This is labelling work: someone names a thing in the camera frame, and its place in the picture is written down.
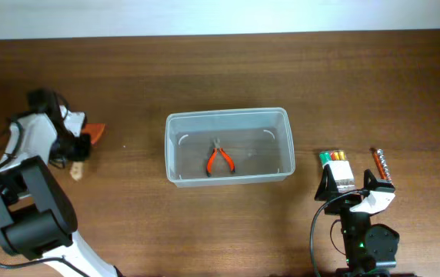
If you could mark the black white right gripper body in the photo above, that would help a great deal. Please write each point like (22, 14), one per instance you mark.
(346, 205)

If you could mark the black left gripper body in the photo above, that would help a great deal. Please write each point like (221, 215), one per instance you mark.
(76, 146)

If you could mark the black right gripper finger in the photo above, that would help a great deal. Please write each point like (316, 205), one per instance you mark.
(327, 188)
(371, 183)

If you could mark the orange scraper wooden handle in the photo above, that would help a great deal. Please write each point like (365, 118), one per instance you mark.
(92, 132)

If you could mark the clear plastic storage box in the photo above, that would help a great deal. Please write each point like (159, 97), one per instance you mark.
(228, 147)

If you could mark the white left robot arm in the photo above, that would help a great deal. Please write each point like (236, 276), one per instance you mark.
(37, 219)

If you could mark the pack of AA batteries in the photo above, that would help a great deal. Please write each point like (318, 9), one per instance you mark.
(340, 169)

